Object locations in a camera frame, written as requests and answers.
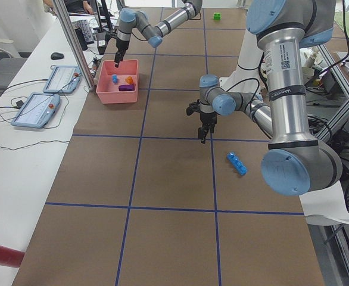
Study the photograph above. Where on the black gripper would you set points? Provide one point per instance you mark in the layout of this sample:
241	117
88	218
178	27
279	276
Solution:
121	46
207	118

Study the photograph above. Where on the orange block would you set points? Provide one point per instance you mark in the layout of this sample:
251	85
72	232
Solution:
129	80

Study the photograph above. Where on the purple block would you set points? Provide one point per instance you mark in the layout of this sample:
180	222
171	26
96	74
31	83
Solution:
126	87

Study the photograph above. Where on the long blue block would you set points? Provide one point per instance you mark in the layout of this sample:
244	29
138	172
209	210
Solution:
237	163

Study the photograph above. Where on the green block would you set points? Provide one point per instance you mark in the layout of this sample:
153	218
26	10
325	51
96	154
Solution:
217	16

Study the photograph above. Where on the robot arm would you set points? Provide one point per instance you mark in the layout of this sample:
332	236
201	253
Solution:
296	162
130	19

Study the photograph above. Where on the pink plastic box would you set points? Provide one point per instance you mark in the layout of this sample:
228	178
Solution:
118	85

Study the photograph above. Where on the black keyboard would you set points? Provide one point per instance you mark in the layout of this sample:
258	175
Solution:
84	26

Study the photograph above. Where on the far teach pendant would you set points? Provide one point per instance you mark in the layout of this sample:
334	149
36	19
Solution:
63	80

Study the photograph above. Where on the teach pendant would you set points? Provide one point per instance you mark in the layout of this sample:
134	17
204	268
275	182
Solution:
63	80
37	110

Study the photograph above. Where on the black computer mouse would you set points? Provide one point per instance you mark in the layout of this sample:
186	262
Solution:
57	56

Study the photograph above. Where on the near teach pendant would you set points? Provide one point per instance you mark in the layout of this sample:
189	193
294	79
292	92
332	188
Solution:
37	110

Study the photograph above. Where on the white paper sheet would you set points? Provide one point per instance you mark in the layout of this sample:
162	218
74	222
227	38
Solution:
325	207

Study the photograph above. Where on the red cylinder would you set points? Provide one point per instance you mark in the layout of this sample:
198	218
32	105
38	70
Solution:
10	257

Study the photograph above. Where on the white camera stand base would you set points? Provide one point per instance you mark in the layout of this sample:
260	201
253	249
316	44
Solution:
244	77

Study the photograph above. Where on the aluminium frame post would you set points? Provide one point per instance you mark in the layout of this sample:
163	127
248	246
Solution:
62	14

